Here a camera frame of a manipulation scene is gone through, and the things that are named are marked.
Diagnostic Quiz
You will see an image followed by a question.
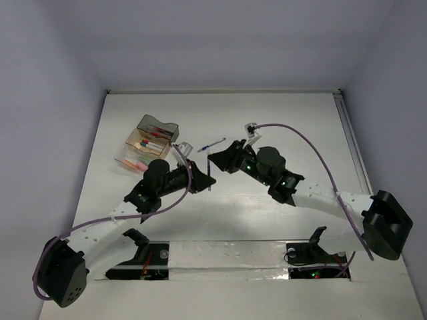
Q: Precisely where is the blue gel pen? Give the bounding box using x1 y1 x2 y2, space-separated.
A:
207 159 211 191

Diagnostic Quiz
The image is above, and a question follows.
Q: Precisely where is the green highlighter marker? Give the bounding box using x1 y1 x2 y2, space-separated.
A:
137 157 152 165

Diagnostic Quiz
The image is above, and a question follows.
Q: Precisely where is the teal capped white pen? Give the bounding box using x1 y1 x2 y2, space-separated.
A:
140 143 163 150

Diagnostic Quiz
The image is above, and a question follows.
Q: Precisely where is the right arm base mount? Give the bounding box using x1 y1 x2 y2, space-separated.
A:
284 226 351 280

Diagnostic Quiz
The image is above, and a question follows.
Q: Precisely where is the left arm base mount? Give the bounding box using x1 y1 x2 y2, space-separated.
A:
105 229 169 281

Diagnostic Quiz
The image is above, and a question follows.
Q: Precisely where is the aluminium side rail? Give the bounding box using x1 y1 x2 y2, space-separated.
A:
332 90 373 194

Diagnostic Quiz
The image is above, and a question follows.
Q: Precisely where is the orange highlighter marker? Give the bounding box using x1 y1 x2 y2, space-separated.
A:
122 159 138 170

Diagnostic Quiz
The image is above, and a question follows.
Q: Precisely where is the pink highlighter marker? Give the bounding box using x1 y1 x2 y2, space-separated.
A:
135 161 148 171

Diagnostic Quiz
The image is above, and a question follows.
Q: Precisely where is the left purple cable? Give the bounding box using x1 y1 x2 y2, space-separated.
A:
32 145 193 301

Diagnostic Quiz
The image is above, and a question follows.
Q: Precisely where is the clear plastic container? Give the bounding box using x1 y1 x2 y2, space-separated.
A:
114 143 158 175

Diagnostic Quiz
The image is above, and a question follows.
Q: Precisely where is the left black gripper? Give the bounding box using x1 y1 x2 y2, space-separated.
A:
156 158 214 197

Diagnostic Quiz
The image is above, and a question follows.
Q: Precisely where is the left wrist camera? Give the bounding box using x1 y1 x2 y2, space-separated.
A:
171 142 193 165

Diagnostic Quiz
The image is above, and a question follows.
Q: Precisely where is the long red pen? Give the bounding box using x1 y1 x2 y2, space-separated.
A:
151 126 173 135

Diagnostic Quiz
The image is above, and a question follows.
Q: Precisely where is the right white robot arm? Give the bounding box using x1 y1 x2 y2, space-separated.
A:
208 140 413 261

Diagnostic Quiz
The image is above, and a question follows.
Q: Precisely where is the red gel pen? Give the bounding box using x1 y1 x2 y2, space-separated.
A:
147 131 171 139

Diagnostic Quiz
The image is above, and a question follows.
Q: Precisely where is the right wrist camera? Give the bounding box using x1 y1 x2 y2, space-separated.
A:
244 123 262 146

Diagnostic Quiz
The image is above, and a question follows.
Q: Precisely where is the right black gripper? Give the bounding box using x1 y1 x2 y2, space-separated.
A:
206 140 272 187

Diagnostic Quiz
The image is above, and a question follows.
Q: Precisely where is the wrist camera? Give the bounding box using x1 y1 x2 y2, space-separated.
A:
171 142 193 165
244 123 262 146

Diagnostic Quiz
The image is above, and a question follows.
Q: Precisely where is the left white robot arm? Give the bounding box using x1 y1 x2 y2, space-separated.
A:
32 159 216 308

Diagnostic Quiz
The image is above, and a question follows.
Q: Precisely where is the blue ballpoint pen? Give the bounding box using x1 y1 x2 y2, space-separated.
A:
197 137 226 153

